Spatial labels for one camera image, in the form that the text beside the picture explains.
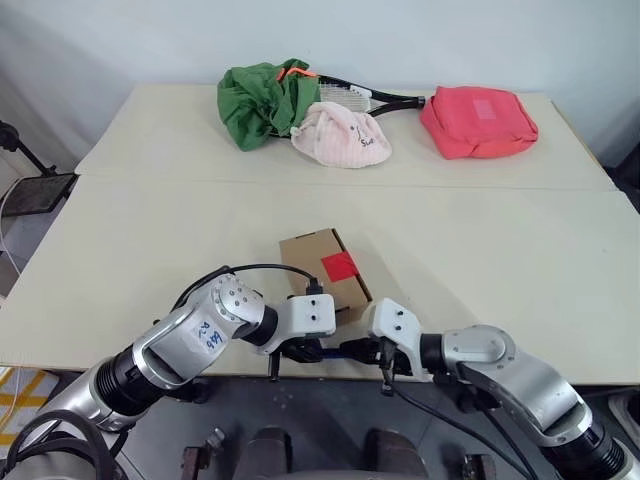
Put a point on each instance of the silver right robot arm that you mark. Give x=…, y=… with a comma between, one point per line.
x=515, y=370

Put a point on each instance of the blue cutter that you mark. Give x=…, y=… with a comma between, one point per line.
x=334, y=353

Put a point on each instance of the black tennis racket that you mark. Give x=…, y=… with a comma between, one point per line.
x=395, y=102

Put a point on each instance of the red tape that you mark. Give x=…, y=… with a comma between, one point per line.
x=340, y=267

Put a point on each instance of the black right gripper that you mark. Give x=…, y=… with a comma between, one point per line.
x=395, y=357

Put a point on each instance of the pink striped towel cap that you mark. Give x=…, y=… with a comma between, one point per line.
x=340, y=140

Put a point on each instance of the black table caster wheel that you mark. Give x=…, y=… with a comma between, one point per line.
x=201, y=391

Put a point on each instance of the red fabric pouch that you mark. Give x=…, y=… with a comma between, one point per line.
x=475, y=122

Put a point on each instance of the yellow floor tape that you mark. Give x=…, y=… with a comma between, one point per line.
x=20, y=400

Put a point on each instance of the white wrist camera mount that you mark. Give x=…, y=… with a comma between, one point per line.
x=310, y=315
x=395, y=320

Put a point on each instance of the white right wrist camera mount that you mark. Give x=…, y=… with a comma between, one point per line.
x=395, y=320

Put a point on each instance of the brown cardboard box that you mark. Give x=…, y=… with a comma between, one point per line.
x=305, y=260

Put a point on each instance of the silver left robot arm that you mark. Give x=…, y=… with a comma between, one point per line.
x=170, y=345

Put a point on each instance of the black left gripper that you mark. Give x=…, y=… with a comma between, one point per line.
x=292, y=350

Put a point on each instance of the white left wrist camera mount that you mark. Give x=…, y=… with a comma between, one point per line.
x=310, y=315

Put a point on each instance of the green cloth bag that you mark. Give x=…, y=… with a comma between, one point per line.
x=250, y=105

